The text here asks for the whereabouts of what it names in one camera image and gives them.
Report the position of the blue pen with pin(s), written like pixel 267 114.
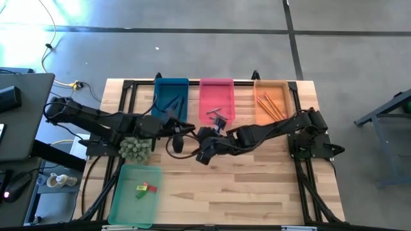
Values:
pixel 171 102

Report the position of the grey metal side table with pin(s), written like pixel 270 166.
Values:
pixel 387 154

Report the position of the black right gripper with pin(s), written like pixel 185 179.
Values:
pixel 212 144

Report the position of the yellow power plug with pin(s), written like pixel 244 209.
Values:
pixel 76 85

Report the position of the pink translucent plastic bin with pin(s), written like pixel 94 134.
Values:
pixel 215 93

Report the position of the red printed eraser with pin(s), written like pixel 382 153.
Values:
pixel 153 189

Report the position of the grey crayon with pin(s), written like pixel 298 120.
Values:
pixel 214 111
pixel 221 115
pixel 212 117

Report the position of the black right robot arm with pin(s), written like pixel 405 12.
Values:
pixel 273 128

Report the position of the black aluminium table frame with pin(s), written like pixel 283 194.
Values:
pixel 193 82

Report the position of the blue plastic bin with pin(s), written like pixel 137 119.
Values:
pixel 160 90

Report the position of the green eraser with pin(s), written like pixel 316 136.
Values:
pixel 140 195

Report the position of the grey desk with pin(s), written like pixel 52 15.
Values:
pixel 32 128

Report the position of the teal translucent plastic bin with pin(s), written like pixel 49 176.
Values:
pixel 128 208

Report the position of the white paper sheet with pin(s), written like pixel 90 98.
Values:
pixel 78 147

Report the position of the black box device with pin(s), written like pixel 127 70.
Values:
pixel 9 99

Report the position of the yellow-green eraser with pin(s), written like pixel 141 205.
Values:
pixel 141 187

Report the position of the beige mug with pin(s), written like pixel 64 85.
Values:
pixel 61 180

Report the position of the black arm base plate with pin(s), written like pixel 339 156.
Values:
pixel 318 153
pixel 96 149

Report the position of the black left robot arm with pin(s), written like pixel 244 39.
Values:
pixel 96 118

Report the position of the orange translucent plastic bin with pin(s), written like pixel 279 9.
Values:
pixel 279 90

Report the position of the black desk beam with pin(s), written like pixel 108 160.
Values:
pixel 57 157

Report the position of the black computer mouse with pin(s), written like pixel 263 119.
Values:
pixel 17 186

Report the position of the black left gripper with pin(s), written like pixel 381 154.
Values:
pixel 173 123

